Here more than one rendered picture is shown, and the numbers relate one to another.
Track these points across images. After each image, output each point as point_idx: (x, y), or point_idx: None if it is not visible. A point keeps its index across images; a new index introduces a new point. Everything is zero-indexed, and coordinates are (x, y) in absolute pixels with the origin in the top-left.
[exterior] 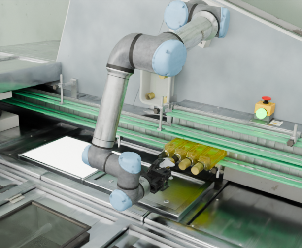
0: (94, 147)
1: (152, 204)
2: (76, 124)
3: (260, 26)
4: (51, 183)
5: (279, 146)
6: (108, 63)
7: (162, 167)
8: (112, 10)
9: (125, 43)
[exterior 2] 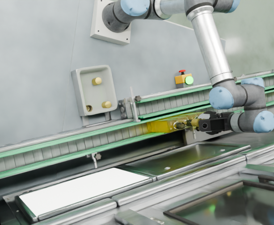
0: (230, 81)
1: (228, 151)
2: None
3: (157, 21)
4: (139, 197)
5: None
6: (201, 2)
7: None
8: (6, 30)
9: None
